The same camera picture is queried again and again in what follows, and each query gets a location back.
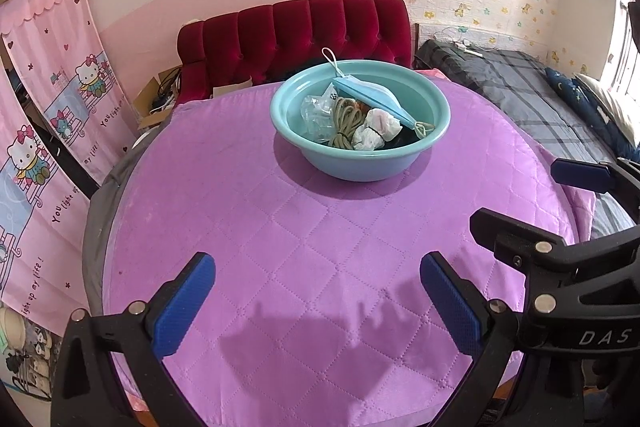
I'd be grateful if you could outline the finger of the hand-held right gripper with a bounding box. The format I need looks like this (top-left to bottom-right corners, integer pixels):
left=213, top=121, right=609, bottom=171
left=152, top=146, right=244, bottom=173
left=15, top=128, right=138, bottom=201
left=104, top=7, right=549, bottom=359
left=470, top=207, right=640, bottom=278
left=550, top=158, right=640, bottom=212

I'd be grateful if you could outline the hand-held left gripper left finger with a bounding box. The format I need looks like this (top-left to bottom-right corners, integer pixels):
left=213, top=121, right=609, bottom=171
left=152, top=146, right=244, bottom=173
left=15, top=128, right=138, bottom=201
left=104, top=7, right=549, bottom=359
left=50, top=252, right=217, bottom=427

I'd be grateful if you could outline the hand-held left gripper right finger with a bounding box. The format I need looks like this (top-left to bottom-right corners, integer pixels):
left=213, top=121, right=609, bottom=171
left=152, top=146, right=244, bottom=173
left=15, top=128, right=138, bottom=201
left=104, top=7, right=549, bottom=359
left=420, top=252, right=586, bottom=427

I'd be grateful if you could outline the black glove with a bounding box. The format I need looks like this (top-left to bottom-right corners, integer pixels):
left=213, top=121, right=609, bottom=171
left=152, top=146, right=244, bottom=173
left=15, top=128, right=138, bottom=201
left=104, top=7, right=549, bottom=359
left=382, top=127, right=426, bottom=148

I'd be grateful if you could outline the white tissue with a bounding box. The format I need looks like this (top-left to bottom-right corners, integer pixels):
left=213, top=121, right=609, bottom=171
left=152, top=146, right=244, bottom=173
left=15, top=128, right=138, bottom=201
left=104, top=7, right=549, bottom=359
left=352, top=108, right=403, bottom=151

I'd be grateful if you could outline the teal plastic basin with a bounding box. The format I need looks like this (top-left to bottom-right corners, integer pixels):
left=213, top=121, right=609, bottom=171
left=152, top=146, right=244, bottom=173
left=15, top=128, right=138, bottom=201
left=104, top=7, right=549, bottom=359
left=270, top=59, right=451, bottom=182

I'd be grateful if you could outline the blue face mask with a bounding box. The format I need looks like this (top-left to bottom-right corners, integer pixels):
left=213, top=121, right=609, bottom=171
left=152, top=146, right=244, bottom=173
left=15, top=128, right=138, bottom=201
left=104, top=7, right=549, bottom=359
left=321, top=47, right=435, bottom=138

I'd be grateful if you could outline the olive green cord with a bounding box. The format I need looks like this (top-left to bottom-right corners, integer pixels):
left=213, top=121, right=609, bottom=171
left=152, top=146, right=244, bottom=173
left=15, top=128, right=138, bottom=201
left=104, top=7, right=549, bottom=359
left=327, top=96, right=368, bottom=150

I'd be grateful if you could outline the white snack packet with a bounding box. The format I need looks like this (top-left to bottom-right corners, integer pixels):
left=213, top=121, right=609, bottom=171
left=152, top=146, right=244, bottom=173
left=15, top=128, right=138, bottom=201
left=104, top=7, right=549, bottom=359
left=324, top=79, right=373, bottom=112

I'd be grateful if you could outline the clear plastic bag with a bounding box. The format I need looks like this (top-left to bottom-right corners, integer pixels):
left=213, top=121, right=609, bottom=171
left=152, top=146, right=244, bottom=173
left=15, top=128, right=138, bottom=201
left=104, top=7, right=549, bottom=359
left=300, top=94, right=337, bottom=142

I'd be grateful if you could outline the dark blue pillow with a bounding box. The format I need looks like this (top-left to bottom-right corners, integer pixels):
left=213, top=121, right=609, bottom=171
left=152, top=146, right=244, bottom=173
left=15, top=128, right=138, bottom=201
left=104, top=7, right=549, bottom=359
left=575, top=73, right=640, bottom=148

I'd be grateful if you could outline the navy star print pillow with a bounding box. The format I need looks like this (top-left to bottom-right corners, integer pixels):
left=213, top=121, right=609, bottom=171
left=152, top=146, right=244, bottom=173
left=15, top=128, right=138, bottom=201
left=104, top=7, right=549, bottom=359
left=544, top=67, right=608, bottom=132

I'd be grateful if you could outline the purple quilted mat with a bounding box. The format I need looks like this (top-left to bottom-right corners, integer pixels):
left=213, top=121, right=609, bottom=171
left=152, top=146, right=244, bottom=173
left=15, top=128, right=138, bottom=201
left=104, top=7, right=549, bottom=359
left=102, top=77, right=581, bottom=427

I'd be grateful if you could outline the grey plaid bedding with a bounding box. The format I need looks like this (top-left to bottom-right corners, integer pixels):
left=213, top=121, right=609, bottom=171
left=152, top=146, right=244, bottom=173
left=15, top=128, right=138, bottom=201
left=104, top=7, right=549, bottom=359
left=415, top=39, right=640, bottom=240

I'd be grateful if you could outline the bright window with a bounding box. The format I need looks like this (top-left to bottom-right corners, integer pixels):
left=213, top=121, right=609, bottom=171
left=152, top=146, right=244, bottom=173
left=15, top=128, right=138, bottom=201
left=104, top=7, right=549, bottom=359
left=597, top=0, right=640, bottom=100

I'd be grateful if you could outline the shoe rack with shoes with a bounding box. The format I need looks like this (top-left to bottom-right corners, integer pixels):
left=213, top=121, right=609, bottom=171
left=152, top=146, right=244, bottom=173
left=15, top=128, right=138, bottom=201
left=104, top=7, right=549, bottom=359
left=0, top=307, right=56, bottom=403

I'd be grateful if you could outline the pink cartoon cat curtain panel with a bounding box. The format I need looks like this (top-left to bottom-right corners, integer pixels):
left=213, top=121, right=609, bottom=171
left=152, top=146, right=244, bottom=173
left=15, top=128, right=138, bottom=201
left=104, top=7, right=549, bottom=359
left=0, top=57, right=108, bottom=323
left=0, top=0, right=138, bottom=188

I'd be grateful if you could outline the open cardboard box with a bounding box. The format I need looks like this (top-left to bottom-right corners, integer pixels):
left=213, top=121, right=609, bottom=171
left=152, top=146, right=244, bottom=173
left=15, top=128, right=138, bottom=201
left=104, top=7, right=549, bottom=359
left=132, top=67, right=183, bottom=130

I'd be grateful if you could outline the red velvet tufted sofa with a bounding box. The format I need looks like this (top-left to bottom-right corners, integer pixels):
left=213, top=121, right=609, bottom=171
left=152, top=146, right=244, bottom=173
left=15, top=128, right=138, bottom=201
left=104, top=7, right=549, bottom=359
left=176, top=0, right=413, bottom=105

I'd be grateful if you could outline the white charger cable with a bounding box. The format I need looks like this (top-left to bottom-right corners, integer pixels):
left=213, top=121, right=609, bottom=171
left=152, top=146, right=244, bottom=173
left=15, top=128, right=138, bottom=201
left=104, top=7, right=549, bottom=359
left=432, top=27, right=496, bottom=58

